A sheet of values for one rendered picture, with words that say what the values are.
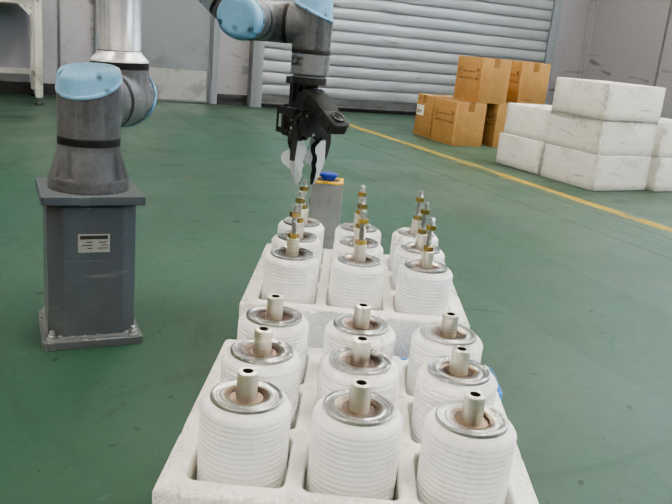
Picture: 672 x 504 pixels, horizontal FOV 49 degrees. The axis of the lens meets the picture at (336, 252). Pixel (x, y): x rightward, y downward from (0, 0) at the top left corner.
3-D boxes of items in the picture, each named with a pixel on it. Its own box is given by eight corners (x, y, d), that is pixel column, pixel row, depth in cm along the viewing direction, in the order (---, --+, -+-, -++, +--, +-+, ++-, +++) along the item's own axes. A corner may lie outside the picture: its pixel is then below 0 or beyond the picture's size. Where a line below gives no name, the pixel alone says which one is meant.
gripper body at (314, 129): (304, 134, 155) (308, 75, 152) (329, 140, 149) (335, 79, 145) (274, 134, 150) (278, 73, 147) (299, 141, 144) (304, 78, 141)
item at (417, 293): (449, 362, 136) (462, 268, 131) (423, 378, 128) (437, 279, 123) (404, 346, 141) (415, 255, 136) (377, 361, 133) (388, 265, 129)
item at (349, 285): (351, 371, 128) (361, 272, 123) (311, 353, 134) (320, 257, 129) (385, 357, 135) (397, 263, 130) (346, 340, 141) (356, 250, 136)
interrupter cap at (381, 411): (320, 425, 74) (320, 419, 74) (324, 391, 81) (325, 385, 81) (395, 433, 74) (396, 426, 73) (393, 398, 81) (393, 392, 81)
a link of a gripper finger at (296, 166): (283, 180, 153) (292, 136, 151) (301, 186, 148) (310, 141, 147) (271, 179, 151) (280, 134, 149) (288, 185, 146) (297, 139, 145)
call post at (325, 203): (300, 313, 173) (311, 182, 164) (302, 303, 179) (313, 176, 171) (330, 316, 173) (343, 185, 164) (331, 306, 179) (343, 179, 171)
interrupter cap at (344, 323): (331, 335, 96) (332, 330, 96) (334, 315, 104) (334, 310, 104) (389, 341, 96) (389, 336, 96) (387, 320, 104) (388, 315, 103)
